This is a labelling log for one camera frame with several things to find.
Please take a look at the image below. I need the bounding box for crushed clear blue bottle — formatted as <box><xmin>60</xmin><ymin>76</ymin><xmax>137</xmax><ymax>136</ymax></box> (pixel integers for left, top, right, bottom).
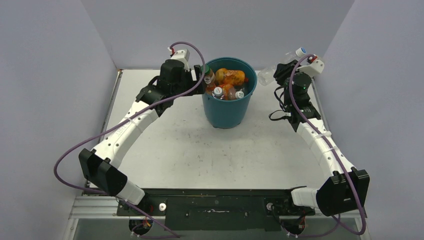
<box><xmin>212</xmin><ymin>86</ymin><xmax>225</xmax><ymax>100</ymax></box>

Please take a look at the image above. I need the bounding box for small orange juice bottle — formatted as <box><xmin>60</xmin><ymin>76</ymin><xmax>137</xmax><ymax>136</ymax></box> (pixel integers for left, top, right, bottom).
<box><xmin>215</xmin><ymin>68</ymin><xmax>249</xmax><ymax>86</ymax></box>

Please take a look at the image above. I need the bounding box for large orange label bottle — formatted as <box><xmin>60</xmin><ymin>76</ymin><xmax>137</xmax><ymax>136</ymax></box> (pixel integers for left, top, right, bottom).
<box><xmin>219</xmin><ymin>84</ymin><xmax>245</xmax><ymax>101</ymax></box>

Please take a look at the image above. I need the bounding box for teal plastic bin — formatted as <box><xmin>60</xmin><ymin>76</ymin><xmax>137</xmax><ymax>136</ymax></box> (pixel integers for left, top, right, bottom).
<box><xmin>202</xmin><ymin>57</ymin><xmax>258</xmax><ymax>129</ymax></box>

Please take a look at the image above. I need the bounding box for clear bottle green label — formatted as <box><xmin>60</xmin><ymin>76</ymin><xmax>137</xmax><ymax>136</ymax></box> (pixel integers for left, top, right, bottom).
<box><xmin>203</xmin><ymin>64</ymin><xmax>217</xmax><ymax>96</ymax></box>

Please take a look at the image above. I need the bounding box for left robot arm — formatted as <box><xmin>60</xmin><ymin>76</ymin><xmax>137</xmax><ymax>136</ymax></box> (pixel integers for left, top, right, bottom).
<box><xmin>78</xmin><ymin>59</ymin><xmax>206</xmax><ymax>216</ymax></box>

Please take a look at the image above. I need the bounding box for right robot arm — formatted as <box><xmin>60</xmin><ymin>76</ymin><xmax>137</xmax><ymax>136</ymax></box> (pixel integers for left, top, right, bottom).
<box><xmin>273</xmin><ymin>60</ymin><xmax>370</xmax><ymax>218</ymax></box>

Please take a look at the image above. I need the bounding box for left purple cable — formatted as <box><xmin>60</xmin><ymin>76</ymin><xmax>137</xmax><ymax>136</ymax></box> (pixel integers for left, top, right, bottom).
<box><xmin>53</xmin><ymin>41</ymin><xmax>208</xmax><ymax>239</ymax></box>

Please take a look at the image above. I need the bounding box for purple cable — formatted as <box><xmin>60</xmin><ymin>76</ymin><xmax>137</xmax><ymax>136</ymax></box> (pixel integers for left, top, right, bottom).
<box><xmin>53</xmin><ymin>41</ymin><xmax>208</xmax><ymax>239</ymax></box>
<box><xmin>288</xmin><ymin>53</ymin><xmax>368</xmax><ymax>237</ymax></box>

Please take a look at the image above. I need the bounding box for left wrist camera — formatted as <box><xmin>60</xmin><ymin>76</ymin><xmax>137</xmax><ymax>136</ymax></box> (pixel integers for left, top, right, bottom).
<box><xmin>167</xmin><ymin>47</ymin><xmax>191</xmax><ymax>72</ymax></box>

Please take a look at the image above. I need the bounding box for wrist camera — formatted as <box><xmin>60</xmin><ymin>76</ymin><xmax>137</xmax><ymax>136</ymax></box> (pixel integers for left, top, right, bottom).
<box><xmin>167</xmin><ymin>47</ymin><xmax>191</xmax><ymax>72</ymax></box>
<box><xmin>296</xmin><ymin>54</ymin><xmax>325</xmax><ymax>78</ymax></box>

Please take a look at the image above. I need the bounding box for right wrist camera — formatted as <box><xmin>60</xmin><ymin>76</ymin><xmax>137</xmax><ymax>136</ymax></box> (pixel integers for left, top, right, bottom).
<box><xmin>296</xmin><ymin>54</ymin><xmax>325</xmax><ymax>78</ymax></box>

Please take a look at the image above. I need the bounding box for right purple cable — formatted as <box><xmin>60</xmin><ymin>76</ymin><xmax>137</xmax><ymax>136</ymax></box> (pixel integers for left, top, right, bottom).
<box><xmin>288</xmin><ymin>53</ymin><xmax>368</xmax><ymax>237</ymax></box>

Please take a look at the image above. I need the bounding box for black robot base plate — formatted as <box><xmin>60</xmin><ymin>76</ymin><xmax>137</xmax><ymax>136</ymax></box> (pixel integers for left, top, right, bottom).
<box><xmin>138</xmin><ymin>188</ymin><xmax>315</xmax><ymax>231</ymax></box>

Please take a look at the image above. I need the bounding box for aluminium frame rail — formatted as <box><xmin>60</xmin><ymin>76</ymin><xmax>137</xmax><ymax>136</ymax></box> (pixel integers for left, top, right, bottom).
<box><xmin>69</xmin><ymin>196</ymin><xmax>128</xmax><ymax>220</ymax></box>

